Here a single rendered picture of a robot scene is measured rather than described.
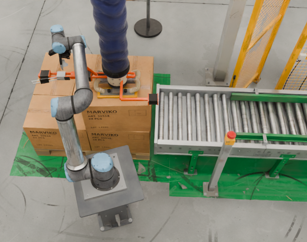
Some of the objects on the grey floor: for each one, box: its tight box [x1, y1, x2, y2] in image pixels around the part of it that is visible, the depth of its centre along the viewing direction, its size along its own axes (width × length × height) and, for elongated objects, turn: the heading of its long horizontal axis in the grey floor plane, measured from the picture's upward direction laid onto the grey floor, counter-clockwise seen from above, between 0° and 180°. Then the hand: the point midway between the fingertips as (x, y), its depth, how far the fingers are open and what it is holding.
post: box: [207, 133, 236, 192], centre depth 302 cm, size 7×7×100 cm
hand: (63, 63), depth 272 cm, fingers open, 14 cm apart
